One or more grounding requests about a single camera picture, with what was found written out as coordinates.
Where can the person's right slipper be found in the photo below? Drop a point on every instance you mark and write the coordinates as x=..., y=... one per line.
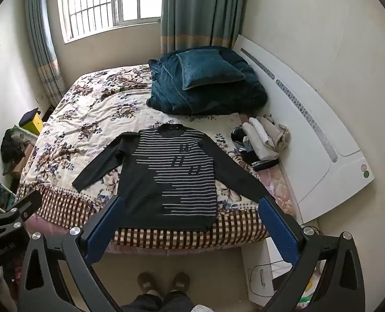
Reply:
x=180, y=282

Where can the person's dark trousers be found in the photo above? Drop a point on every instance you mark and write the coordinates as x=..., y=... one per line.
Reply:
x=159, y=304

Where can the teal velvet pillow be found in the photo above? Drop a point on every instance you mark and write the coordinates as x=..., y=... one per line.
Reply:
x=208, y=68

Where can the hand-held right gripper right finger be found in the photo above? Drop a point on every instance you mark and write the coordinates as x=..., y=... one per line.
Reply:
x=278, y=230

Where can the barred window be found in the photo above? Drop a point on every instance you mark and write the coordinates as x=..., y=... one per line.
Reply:
x=114, y=0

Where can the dark striped sweater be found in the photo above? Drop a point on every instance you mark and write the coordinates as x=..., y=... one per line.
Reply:
x=166, y=185

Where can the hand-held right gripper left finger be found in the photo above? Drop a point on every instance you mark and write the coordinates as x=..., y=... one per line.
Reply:
x=104, y=229

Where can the green white rack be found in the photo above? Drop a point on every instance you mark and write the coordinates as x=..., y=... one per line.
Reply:
x=2, y=182

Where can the person's slipper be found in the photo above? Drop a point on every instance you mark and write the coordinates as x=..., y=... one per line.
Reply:
x=180, y=282
x=147, y=282

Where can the wide grey-blue curtain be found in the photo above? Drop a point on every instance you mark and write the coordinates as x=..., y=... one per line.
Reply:
x=199, y=9

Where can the teal folded quilt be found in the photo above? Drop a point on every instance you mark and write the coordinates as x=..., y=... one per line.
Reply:
x=212, y=99

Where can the floral plush blanket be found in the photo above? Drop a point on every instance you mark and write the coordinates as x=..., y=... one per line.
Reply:
x=91, y=120

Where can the narrow grey-blue curtain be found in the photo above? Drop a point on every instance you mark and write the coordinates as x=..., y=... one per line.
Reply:
x=42, y=45

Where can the beige folded cloth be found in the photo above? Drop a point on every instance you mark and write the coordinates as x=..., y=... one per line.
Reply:
x=282, y=135

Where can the yellow box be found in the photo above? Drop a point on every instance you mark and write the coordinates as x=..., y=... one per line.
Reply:
x=34, y=126

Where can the white bedside cabinet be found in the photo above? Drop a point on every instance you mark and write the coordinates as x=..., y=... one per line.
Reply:
x=264, y=260

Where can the white bed headboard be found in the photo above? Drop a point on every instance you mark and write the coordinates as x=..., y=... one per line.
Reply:
x=316, y=156

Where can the person's left slipper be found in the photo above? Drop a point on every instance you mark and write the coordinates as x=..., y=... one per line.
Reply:
x=147, y=282

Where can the dark bundled clothing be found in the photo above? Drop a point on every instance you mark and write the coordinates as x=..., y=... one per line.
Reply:
x=11, y=151

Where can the dark folded clothes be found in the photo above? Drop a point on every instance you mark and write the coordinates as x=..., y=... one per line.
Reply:
x=251, y=156

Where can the cardboard box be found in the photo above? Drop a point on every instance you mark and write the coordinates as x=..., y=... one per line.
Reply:
x=24, y=159

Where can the black bag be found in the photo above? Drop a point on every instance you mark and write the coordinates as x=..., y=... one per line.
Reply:
x=29, y=115

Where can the white folded cloth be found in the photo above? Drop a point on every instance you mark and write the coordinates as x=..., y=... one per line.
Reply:
x=257, y=133

